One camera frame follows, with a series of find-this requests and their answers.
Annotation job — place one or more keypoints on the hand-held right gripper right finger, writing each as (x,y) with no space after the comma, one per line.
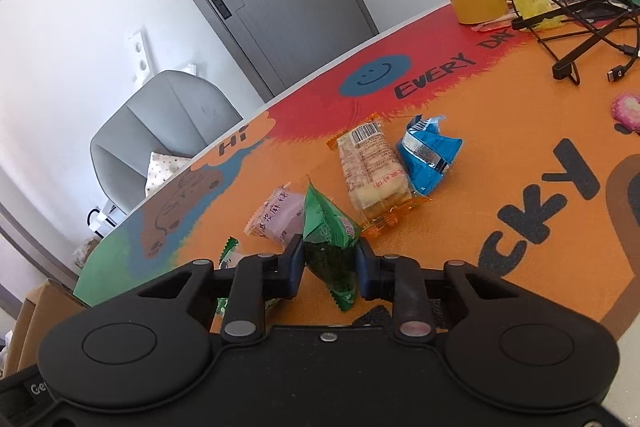
(364,267)

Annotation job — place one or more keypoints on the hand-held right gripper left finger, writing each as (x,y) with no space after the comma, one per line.
(298,257)

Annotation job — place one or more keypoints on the dark green snack packet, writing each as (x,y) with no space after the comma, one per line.
(327,247)

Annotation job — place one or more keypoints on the pale purple snack packet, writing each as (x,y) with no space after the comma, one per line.
(277,219)

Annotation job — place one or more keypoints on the green and white cake packet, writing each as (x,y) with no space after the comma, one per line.
(229,253)

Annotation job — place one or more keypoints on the orange-edged biscuit packet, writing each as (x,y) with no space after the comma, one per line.
(372,172)

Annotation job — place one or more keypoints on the blue snack packet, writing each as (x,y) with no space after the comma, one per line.
(430,154)

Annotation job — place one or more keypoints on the printed cardboard box on floor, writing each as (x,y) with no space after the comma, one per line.
(85,254)

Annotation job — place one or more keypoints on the white dotted pillow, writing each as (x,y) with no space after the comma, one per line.
(162,169)

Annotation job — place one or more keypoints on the grey upholstered chair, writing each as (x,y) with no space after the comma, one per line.
(165,117)

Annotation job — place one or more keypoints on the black shoe rack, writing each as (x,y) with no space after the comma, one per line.
(90,216)

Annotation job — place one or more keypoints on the white foam board with holes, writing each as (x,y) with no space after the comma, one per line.
(139,52)

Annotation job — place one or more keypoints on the yellow tape roll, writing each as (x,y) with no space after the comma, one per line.
(477,2)

